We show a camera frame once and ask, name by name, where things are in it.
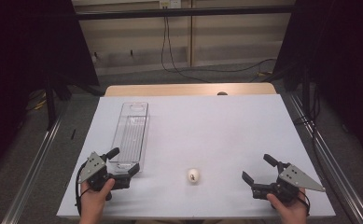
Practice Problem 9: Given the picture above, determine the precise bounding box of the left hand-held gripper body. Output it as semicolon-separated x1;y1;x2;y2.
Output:
77;151;132;202

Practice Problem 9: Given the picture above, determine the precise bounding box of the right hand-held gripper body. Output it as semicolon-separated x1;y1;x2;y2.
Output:
251;161;327;203

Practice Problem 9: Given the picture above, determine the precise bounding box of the clear plastic egg container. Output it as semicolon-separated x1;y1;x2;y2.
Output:
108;101;151;175

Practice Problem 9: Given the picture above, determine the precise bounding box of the white egg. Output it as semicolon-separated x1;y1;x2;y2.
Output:
187;168;201;185

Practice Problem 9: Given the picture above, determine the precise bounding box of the person's right hand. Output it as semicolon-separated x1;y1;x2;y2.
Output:
266;187;309;224

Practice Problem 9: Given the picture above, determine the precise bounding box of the person's left hand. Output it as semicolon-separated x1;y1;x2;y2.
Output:
79;177;117;218

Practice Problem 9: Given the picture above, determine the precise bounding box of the white table board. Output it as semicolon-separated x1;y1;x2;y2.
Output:
56;94;337;219

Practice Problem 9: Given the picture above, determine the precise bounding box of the black metal stand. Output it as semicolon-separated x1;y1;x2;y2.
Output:
43;70;60;132

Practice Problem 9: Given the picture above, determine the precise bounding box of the wooden table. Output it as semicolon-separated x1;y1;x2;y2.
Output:
104;82;278;97

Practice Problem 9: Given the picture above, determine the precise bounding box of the black curtain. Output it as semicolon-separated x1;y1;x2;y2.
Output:
272;0;363;166
0;0;101;181

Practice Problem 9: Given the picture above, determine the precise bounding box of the black horizontal metal bar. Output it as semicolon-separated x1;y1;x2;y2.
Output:
75;4;295;21

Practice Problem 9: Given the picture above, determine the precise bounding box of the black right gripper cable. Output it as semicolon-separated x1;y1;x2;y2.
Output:
296;189;312;217

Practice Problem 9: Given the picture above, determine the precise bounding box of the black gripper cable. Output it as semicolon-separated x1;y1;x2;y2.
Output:
296;189;312;217
74;161;90;217

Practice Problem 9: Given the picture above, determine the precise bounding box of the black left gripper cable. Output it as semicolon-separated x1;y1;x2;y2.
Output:
74;161;90;217

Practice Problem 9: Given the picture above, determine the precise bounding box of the aluminium floor rail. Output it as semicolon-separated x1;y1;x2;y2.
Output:
286;92;363;224
1;115;63;224

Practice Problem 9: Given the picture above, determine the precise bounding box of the black cable along rail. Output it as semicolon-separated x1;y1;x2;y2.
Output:
293;83;322;147

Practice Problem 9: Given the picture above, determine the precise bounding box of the yellow floor cable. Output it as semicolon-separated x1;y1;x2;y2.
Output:
26;90;48;112

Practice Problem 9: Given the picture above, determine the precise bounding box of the long black floor cable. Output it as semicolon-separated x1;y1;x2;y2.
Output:
161;16;278;75

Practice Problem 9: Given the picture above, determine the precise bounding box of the black hanging wall cable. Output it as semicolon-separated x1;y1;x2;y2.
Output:
161;16;213;84

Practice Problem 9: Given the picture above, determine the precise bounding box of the white wall socket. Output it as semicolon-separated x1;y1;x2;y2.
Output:
159;0;183;9

